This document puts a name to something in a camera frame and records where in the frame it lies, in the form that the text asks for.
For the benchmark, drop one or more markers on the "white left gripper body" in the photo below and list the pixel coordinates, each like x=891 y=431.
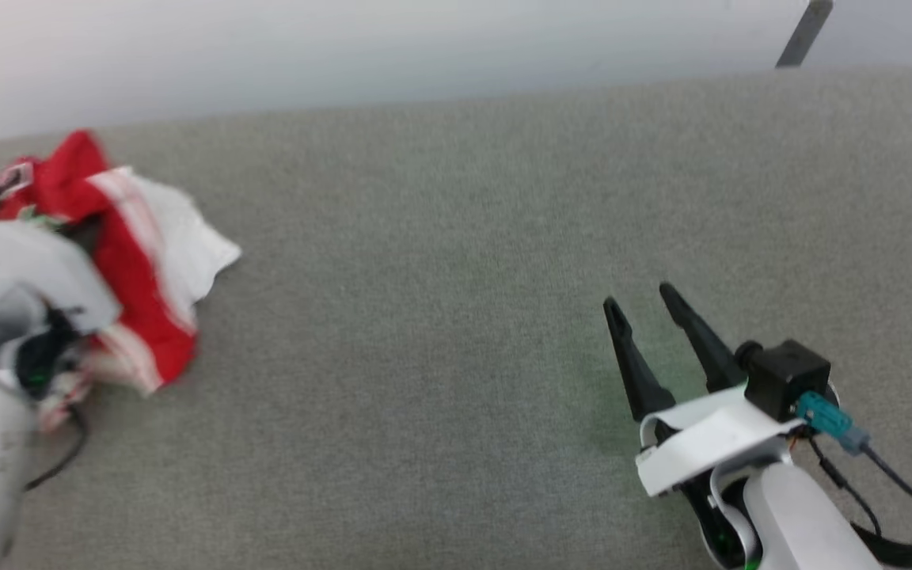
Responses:
x=36 y=269

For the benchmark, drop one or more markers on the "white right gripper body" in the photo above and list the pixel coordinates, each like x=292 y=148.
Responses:
x=701 y=443

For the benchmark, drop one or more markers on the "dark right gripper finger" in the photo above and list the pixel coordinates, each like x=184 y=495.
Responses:
x=705 y=344
x=640 y=372

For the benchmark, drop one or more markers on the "red and white garment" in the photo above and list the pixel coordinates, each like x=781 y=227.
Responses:
x=139 y=317

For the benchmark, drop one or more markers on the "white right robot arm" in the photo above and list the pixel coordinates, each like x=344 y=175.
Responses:
x=804 y=522

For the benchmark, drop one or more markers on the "grey metal pole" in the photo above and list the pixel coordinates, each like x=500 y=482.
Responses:
x=804 y=33

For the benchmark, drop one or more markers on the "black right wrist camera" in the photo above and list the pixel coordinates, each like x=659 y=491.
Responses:
x=788 y=376

